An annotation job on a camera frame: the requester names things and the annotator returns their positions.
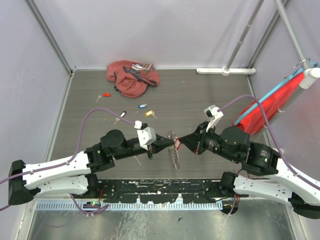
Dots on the red crumpled shirt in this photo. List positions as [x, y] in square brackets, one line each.
[132, 78]

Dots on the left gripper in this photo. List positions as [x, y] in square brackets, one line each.
[161, 143]

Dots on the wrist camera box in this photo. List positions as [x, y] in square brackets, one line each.
[146, 137]
[214, 115]

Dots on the key with blue tag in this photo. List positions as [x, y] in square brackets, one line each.
[142, 106]

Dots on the red cloth on hanger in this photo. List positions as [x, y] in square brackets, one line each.
[251, 119]

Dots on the key with yellow tag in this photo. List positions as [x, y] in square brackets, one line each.
[150, 113]

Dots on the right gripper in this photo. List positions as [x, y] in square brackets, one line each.
[192, 141]

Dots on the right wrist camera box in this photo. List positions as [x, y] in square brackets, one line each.
[214, 115]

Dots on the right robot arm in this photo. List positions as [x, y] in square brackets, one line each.
[287, 185]

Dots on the key with black tag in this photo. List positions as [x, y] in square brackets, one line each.
[117, 119]

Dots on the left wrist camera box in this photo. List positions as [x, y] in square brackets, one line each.
[146, 137]

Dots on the grey rack pole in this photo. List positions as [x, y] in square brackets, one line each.
[244, 33]

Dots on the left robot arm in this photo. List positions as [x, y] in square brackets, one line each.
[74, 173]

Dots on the white rack base bar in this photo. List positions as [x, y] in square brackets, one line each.
[226, 71]

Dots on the key with red white tag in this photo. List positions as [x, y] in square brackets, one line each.
[177, 143]

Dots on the white slotted cable duct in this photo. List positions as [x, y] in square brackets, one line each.
[68, 205]

